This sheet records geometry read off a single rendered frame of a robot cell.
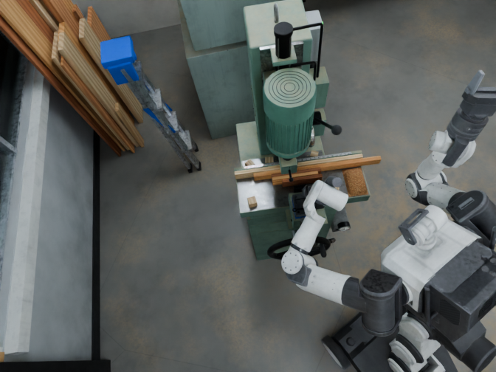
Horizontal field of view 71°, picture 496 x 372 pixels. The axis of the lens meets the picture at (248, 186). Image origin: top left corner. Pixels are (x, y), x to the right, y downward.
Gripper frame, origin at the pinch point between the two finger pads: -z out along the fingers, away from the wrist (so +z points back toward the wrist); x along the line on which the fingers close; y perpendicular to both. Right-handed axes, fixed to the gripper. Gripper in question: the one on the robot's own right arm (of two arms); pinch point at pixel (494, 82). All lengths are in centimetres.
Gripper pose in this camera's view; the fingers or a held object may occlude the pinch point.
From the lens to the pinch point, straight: 120.1
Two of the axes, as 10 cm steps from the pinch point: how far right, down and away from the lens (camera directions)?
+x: -10.0, 0.0, -0.7
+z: -0.6, 6.6, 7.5
